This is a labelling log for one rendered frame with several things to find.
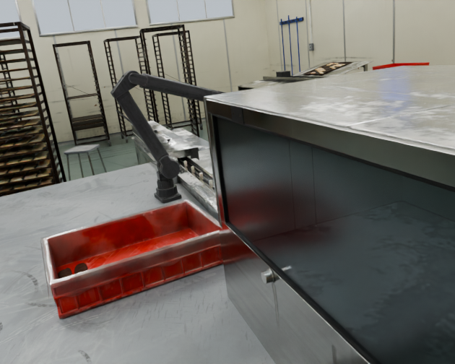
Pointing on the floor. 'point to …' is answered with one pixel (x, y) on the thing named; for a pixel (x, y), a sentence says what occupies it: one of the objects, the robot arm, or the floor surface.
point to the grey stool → (83, 152)
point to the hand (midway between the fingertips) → (237, 152)
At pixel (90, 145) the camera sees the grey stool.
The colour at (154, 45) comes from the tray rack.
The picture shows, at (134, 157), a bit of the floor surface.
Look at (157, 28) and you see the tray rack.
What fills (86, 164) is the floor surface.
